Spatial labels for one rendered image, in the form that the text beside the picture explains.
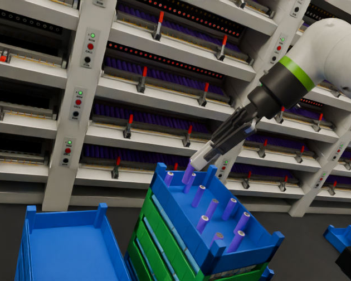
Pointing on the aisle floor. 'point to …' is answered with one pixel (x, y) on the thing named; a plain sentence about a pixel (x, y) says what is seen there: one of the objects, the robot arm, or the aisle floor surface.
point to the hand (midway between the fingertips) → (204, 155)
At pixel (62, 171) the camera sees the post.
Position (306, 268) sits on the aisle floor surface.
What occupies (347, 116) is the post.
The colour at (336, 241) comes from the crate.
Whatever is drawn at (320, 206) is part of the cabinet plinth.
